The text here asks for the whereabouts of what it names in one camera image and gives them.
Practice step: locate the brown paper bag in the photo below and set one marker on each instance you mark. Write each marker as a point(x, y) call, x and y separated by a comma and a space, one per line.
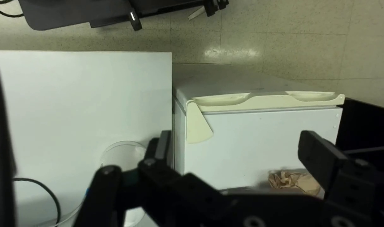
point(295, 181)

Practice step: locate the white mini fridge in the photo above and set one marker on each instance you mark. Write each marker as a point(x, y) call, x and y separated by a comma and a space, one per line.
point(251, 143)

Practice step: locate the black shelf unit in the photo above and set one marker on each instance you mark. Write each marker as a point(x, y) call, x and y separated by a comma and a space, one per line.
point(367, 127)

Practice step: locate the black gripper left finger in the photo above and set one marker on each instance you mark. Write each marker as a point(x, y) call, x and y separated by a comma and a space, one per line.
point(164, 147)

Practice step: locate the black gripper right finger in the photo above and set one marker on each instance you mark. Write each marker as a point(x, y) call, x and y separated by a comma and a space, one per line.
point(323, 162)

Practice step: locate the black equipment cart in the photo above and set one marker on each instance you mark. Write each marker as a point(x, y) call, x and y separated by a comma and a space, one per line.
point(92, 12)

